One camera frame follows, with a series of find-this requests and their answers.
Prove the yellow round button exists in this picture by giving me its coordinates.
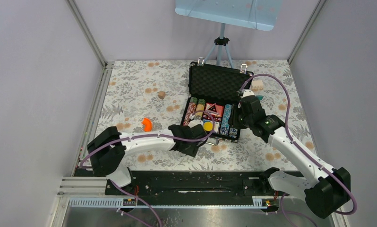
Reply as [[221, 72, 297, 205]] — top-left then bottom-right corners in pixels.
[[203, 122, 214, 131]]

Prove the black poker case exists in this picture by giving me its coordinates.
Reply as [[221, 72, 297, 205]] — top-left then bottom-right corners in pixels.
[[181, 61, 253, 143]]

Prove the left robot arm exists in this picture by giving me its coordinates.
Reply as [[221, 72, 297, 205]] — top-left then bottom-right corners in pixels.
[[84, 123, 209, 194]]

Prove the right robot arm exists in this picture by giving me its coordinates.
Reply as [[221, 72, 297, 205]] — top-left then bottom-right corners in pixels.
[[230, 89, 351, 218]]

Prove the clear all-in triangle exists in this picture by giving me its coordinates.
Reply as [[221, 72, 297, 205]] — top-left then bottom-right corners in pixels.
[[205, 103, 218, 115]]

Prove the red card deck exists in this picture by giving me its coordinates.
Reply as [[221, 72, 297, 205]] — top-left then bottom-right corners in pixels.
[[205, 103, 224, 122]]

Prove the beige lego brick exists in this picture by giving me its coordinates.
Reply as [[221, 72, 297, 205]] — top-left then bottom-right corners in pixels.
[[250, 80, 264, 91]]

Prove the orange curved block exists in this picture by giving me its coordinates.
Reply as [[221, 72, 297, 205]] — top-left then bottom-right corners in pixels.
[[141, 118, 153, 132]]

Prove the brown wooden cube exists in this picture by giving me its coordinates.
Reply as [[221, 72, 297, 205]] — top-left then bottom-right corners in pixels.
[[158, 91, 166, 100]]

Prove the floral table cloth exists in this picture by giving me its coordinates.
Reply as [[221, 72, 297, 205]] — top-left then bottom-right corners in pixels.
[[96, 60, 315, 171]]

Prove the blue tripod stand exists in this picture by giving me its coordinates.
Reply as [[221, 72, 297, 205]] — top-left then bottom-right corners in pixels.
[[203, 23, 233, 68]]

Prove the light blue perforated board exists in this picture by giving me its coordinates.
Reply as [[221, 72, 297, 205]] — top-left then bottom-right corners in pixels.
[[175, 0, 282, 31]]

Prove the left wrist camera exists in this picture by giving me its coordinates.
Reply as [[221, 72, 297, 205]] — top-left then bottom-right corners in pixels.
[[188, 114, 204, 128]]

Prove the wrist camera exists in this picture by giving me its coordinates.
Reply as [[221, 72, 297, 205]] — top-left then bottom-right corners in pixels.
[[188, 114, 204, 128], [241, 89, 255, 99]]

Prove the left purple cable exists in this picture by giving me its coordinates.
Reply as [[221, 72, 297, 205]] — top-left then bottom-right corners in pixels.
[[79, 110, 216, 227]]

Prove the purple cable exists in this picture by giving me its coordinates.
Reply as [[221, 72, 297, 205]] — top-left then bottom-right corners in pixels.
[[79, 110, 216, 227], [238, 74, 358, 227]]

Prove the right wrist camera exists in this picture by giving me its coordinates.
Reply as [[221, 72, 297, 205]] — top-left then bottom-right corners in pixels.
[[241, 89, 255, 99]]

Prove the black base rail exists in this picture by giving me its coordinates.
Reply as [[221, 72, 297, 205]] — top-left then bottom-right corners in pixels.
[[123, 170, 283, 207]]

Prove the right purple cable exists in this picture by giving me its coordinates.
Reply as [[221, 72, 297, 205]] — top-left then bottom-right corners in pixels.
[[238, 74, 358, 227]]

